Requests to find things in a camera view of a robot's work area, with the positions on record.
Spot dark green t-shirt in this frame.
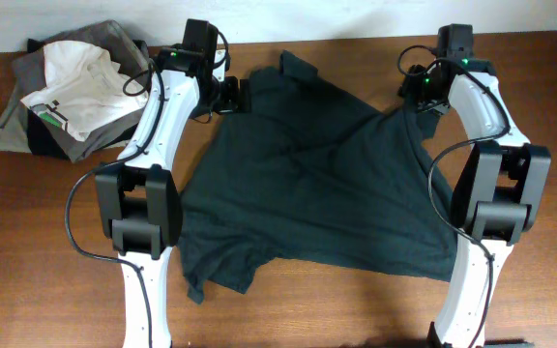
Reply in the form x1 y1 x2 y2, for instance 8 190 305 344
178 51 457 303

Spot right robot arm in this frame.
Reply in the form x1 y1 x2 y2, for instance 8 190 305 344
398 24 551 347

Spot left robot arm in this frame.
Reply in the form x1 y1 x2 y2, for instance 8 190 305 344
95 19 250 348

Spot white folded shirt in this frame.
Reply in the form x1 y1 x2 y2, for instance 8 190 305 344
21 41 148 142

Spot light grey folded garment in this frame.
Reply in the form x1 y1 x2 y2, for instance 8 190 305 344
0 81 134 155

